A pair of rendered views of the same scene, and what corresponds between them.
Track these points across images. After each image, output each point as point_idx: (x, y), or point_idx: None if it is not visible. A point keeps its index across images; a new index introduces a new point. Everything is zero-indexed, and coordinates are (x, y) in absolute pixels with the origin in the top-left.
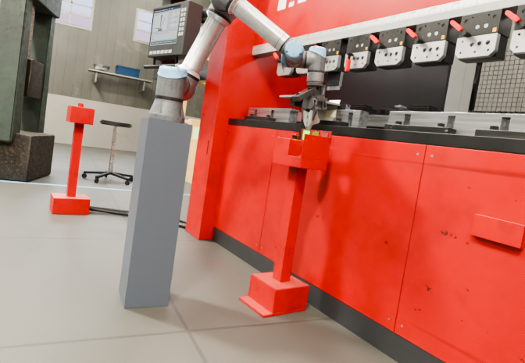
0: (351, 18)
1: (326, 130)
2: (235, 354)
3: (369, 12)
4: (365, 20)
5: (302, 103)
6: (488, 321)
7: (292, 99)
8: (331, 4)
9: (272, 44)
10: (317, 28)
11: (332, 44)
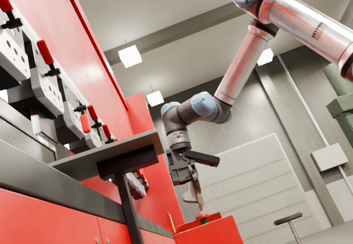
0: (55, 52)
1: (138, 222)
2: None
3: (68, 69)
4: (68, 75)
5: (196, 169)
6: None
7: (219, 162)
8: None
9: (238, 95)
10: None
11: (47, 65)
